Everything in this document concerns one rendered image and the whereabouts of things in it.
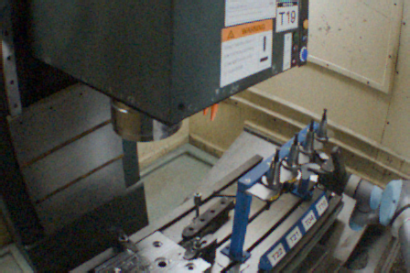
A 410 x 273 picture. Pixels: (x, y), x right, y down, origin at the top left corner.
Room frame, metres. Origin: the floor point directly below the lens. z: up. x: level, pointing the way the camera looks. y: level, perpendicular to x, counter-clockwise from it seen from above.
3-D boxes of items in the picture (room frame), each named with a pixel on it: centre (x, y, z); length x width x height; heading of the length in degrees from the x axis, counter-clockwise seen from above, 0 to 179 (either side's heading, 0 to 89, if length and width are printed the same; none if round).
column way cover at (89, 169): (1.03, 0.46, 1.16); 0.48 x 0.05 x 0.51; 139
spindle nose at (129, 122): (0.74, 0.12, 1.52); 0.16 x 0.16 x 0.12
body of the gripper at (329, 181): (0.96, -0.43, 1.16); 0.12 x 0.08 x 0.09; 49
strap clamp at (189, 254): (0.81, 0.01, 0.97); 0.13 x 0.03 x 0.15; 139
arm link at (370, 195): (0.85, -0.55, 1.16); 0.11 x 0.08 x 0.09; 49
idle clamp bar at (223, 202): (1.01, -0.02, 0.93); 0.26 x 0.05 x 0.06; 144
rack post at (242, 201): (0.87, -0.11, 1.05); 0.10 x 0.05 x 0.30; 49
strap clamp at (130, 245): (0.82, 0.25, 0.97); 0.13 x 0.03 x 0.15; 49
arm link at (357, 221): (0.86, -0.57, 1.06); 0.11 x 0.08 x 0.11; 84
